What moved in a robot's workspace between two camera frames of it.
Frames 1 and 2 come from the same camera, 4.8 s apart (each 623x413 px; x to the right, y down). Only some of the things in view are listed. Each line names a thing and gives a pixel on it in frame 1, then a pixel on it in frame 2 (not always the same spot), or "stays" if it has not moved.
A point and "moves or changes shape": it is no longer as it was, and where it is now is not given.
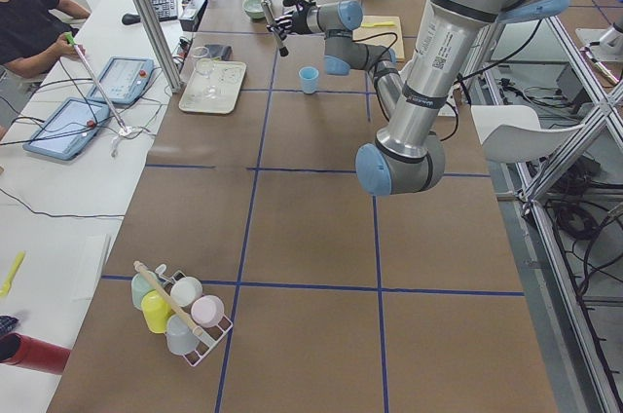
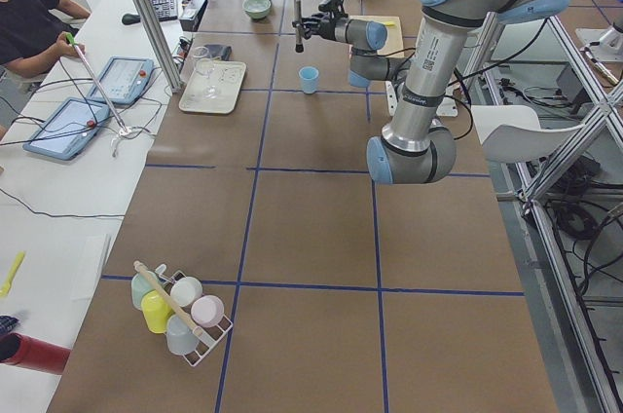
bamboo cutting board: [390, 36] stays
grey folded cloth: [220, 51] stays
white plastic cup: [186, 290] stays
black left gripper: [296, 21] → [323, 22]
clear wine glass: [204, 65] stays
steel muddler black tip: [272, 21] moves or changes shape
